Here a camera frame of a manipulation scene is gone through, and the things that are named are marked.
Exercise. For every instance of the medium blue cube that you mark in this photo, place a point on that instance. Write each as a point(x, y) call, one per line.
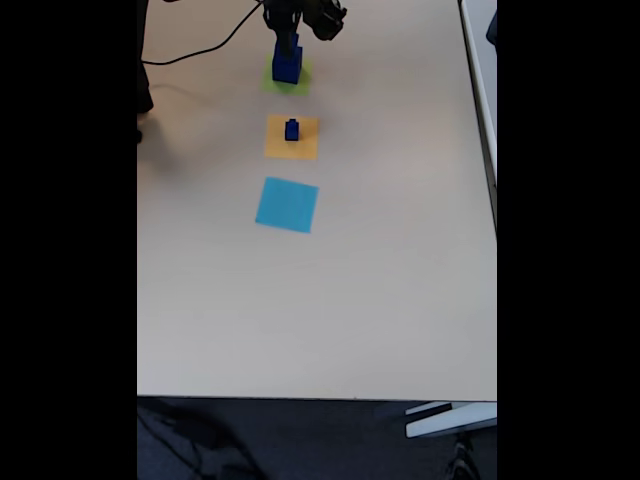
point(295, 42)

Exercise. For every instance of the large blue cube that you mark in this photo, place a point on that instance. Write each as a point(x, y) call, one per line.
point(286, 70)

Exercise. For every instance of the small blue cube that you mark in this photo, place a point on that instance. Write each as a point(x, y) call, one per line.
point(292, 132)

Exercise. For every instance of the green paper square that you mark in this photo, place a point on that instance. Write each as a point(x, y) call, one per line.
point(287, 89)

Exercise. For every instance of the orange paper square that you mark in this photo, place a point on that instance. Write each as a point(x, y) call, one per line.
point(275, 147)

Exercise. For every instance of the light blue paper square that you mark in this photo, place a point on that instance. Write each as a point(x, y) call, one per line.
point(287, 205)

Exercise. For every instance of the white neighbouring table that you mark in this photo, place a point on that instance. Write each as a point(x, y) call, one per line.
point(482, 75)

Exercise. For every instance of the dark blue chair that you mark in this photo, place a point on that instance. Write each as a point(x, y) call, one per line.
point(493, 27)

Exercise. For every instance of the white table leg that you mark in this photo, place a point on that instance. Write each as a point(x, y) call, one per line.
point(450, 422)

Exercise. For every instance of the black camera box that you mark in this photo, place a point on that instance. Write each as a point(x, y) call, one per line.
point(327, 20)

